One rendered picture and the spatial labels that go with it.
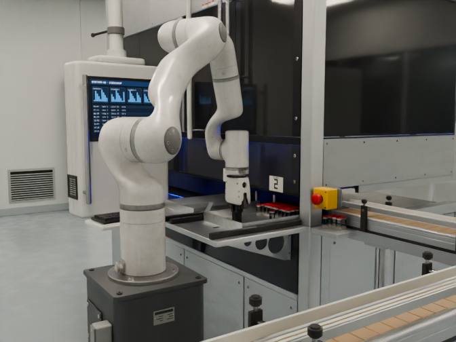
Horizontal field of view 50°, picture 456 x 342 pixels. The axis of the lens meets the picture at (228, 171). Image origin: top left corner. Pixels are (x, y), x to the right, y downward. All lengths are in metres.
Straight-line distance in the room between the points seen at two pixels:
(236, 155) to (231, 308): 0.90
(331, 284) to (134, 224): 0.96
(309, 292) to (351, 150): 0.57
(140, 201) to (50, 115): 5.85
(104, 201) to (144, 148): 1.26
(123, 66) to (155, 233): 1.35
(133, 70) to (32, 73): 4.59
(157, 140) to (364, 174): 1.04
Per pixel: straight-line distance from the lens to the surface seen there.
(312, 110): 1.78
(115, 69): 2.47
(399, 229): 1.70
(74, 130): 2.42
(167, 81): 1.34
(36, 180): 7.04
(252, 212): 2.05
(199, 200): 2.29
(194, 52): 1.40
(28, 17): 7.13
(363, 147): 1.99
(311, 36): 1.81
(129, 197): 1.26
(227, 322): 2.41
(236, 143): 1.68
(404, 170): 2.21
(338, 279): 2.00
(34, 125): 7.01
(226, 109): 1.64
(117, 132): 1.28
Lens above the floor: 1.28
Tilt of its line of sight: 6 degrees down
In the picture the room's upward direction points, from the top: straight up
